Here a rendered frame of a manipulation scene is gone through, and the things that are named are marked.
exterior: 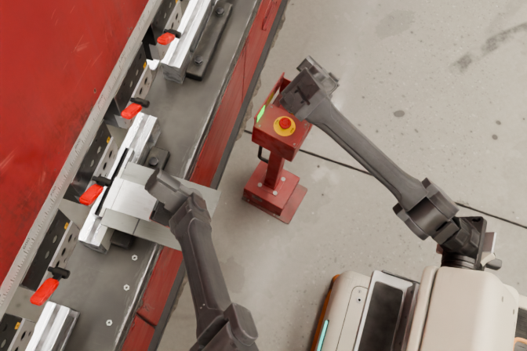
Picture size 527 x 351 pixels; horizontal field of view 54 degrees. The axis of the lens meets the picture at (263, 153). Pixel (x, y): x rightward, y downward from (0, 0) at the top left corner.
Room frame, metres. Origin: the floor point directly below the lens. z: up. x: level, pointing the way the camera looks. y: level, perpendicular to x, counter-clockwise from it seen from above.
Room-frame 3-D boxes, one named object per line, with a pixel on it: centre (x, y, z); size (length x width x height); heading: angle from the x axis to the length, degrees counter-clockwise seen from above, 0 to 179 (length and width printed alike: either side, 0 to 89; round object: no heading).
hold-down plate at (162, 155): (0.42, 0.32, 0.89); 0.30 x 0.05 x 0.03; 172
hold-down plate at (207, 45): (0.98, 0.24, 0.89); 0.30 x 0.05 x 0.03; 172
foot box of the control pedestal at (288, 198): (0.81, -0.09, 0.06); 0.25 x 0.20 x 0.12; 70
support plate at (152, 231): (0.37, 0.23, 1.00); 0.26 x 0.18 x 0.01; 82
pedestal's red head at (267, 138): (0.82, -0.06, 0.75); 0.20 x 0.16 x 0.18; 160
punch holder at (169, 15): (0.76, 0.32, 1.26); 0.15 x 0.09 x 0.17; 172
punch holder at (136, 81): (0.56, 0.35, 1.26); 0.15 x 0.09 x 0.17; 172
